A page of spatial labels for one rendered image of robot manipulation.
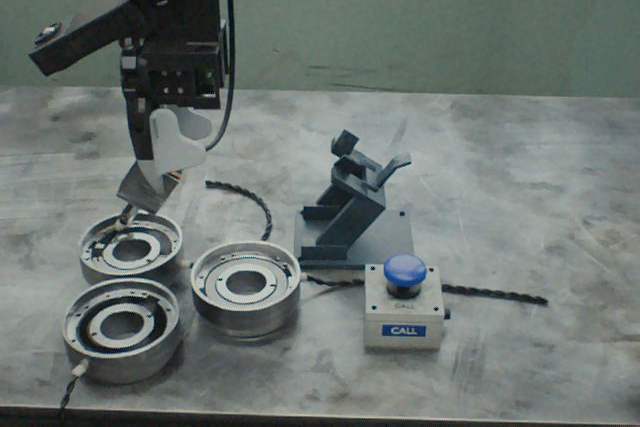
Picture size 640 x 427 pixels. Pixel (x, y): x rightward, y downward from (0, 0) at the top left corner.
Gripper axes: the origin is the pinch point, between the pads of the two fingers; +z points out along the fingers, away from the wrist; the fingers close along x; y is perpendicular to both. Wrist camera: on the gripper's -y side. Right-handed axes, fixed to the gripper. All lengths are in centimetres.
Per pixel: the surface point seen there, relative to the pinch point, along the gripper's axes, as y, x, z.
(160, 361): 1.6, -12.9, 11.4
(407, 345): 23.7, -9.2, 12.7
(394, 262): 22.3, -5.6, 5.9
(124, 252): -5.0, 3.1, 11.9
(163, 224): -1.1, 5.7, 10.1
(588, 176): 48, 21, 13
